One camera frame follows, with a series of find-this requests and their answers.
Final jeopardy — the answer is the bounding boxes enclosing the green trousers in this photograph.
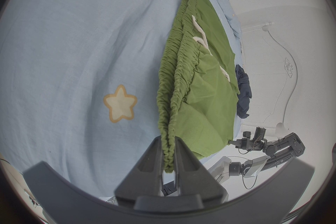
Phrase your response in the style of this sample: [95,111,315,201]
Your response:
[157,0,240,173]

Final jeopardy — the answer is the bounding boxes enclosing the bed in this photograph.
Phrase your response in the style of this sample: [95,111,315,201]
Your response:
[0,0,300,204]

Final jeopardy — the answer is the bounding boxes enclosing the dark blue garment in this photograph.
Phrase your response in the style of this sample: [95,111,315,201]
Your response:
[235,64,252,119]

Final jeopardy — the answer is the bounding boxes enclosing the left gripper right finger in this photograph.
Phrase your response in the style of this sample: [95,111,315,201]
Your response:
[175,136,229,203]

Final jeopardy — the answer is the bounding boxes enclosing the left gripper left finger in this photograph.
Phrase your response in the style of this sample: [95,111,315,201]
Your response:
[115,136,165,205]

